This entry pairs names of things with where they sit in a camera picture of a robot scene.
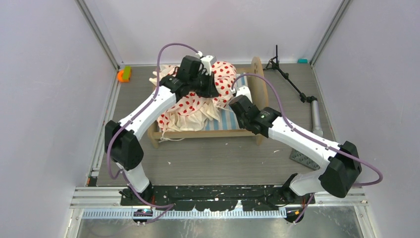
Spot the black perforated pad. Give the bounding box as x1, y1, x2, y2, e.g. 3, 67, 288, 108
289, 149, 319, 170

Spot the purple cable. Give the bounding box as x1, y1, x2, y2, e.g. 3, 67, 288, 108
106, 43, 204, 211
231, 72, 385, 214

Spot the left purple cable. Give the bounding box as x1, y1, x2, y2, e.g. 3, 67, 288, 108
106, 43, 204, 211

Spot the orange green toy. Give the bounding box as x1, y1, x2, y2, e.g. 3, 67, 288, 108
117, 65, 132, 83

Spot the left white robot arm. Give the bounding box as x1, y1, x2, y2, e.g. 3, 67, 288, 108
104, 56, 218, 205

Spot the black tripod stand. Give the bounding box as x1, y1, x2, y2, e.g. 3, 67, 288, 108
265, 45, 324, 132

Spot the blue striped mattress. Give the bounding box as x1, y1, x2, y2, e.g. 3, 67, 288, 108
185, 104, 241, 131

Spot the strawberry print ruffled blanket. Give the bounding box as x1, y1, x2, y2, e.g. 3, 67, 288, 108
157, 61, 237, 141

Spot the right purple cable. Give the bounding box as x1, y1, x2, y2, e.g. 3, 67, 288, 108
231, 72, 385, 214

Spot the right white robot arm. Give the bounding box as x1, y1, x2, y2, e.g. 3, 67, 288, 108
229, 95, 362, 204

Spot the wooden pet bed frame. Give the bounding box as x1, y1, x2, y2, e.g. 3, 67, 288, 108
147, 57, 268, 148

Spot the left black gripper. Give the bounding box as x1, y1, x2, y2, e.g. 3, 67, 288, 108
189, 70, 218, 98

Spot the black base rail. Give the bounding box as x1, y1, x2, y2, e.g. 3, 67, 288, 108
69, 184, 368, 221

